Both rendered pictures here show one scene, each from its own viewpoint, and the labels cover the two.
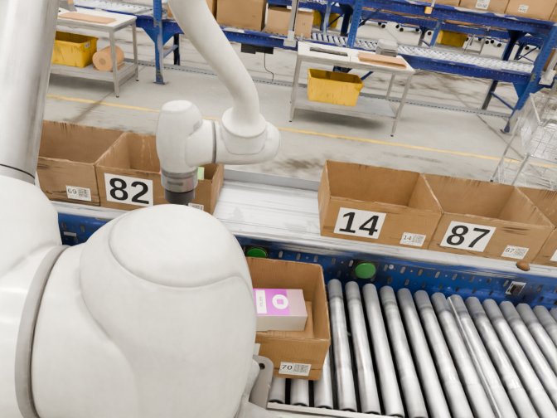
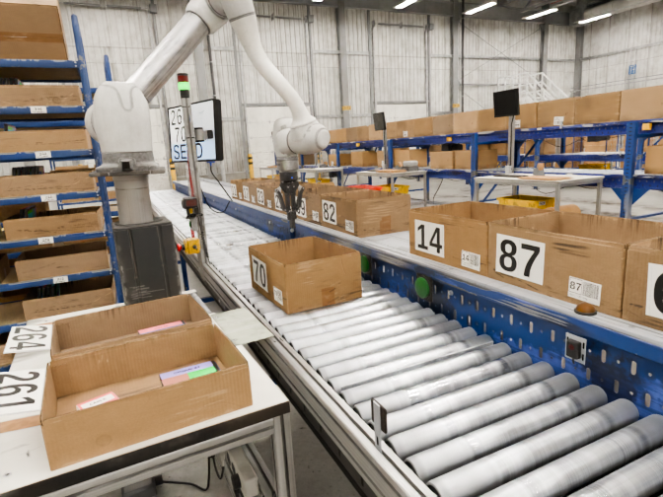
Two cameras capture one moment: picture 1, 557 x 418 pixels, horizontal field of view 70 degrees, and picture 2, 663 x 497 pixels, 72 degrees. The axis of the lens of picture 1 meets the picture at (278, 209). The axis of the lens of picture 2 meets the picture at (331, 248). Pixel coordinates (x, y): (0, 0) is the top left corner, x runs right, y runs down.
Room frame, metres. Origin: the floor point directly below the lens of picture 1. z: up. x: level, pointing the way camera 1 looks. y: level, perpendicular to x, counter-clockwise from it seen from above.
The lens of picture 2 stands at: (0.27, -1.57, 1.28)
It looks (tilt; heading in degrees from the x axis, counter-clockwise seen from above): 12 degrees down; 68
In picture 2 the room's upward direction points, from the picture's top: 3 degrees counter-clockwise
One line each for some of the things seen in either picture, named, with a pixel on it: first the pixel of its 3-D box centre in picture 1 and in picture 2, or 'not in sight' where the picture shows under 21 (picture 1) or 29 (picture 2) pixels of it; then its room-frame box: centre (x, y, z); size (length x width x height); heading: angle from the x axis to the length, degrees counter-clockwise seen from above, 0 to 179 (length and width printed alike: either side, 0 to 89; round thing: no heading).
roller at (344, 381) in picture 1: (340, 337); (346, 318); (0.85, -0.26, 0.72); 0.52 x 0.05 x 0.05; 2
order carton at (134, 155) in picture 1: (167, 174); (363, 211); (1.27, 0.43, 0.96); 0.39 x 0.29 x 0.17; 92
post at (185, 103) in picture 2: not in sight; (195, 191); (0.53, 0.79, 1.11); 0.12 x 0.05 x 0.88; 92
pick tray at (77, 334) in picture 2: not in sight; (133, 335); (0.20, -0.24, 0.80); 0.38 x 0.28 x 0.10; 7
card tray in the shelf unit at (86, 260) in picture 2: not in sight; (65, 259); (-0.13, 1.13, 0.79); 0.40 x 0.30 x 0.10; 4
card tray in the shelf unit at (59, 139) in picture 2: not in sight; (43, 142); (-0.13, 1.13, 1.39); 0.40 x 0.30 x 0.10; 1
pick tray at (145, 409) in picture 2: not in sight; (148, 383); (0.23, -0.56, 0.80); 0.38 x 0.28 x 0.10; 6
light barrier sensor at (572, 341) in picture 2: (515, 290); (572, 350); (1.12, -0.90, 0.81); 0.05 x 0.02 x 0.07; 92
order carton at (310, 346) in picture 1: (254, 313); (302, 270); (0.80, 0.02, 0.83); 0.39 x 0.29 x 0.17; 95
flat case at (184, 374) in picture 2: not in sight; (195, 386); (0.33, -0.55, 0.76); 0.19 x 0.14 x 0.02; 95
